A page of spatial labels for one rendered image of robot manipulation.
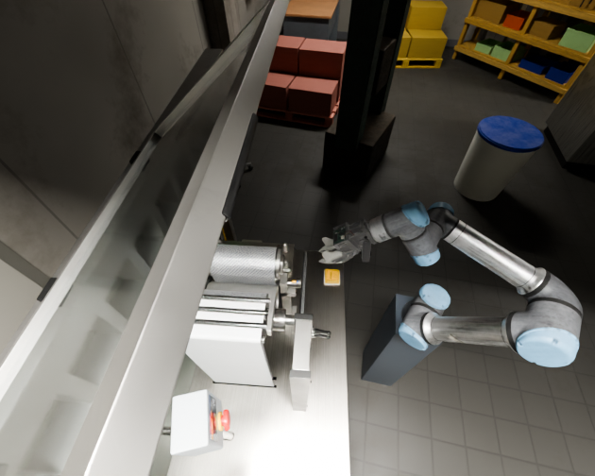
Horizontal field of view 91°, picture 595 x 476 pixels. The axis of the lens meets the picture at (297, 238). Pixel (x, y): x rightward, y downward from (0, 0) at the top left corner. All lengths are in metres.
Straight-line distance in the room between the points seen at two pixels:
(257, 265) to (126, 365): 0.89
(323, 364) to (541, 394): 1.76
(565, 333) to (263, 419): 0.98
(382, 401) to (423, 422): 0.27
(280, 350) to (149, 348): 1.16
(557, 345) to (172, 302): 0.91
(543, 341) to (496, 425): 1.59
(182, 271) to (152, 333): 0.04
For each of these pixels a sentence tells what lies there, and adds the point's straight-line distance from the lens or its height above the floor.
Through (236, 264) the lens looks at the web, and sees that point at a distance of 1.07.
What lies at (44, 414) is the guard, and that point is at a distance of 0.35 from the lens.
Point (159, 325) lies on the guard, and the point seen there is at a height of 2.01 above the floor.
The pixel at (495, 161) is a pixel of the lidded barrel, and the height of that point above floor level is 0.50.
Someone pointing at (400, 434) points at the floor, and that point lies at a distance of 2.27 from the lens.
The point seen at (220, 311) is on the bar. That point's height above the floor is 1.45.
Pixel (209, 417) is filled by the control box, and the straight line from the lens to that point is 0.49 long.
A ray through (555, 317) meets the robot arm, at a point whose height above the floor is 1.46.
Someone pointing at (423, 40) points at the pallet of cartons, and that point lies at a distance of 6.03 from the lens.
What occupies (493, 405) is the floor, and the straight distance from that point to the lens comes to 2.54.
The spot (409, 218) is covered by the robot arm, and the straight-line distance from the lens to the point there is 0.84.
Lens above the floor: 2.18
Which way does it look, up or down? 52 degrees down
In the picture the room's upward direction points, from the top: straight up
